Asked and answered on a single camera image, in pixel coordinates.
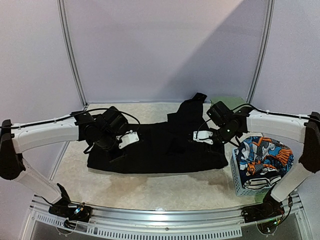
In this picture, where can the aluminium frame post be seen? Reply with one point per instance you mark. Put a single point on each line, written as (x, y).
(62, 10)
(262, 49)

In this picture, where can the left aluminium frame post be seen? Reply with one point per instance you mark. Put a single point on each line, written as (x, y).
(62, 10)

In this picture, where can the black garment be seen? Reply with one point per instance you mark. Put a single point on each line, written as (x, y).
(165, 147)

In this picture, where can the aluminium front rail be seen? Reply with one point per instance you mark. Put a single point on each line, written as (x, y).
(126, 224)

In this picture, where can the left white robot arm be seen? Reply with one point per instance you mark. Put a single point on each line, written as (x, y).
(107, 131)

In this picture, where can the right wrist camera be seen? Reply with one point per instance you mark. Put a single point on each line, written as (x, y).
(219, 113)

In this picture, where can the light blue plastic basket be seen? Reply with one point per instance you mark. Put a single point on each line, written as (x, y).
(240, 191)

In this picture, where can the folded green shirt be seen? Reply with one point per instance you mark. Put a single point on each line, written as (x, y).
(230, 101)

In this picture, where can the right aluminium frame post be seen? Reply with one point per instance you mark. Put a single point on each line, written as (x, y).
(262, 49)

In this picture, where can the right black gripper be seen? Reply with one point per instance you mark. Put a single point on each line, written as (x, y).
(208, 144)

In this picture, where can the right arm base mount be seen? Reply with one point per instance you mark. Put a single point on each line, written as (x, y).
(262, 211)

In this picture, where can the blue orange patterned cloth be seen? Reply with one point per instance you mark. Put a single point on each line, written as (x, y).
(263, 157)

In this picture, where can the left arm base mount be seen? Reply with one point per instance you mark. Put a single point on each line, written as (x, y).
(71, 211)

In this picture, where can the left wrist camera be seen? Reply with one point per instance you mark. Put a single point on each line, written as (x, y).
(114, 119)

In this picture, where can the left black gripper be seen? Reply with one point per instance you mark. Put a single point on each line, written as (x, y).
(111, 154)

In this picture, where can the white striped cloth in basket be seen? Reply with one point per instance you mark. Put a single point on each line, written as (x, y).
(256, 184)

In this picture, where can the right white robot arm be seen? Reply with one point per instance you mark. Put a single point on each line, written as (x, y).
(245, 118)

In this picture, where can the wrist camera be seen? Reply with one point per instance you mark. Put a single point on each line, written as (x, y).
(219, 113)
(114, 119)

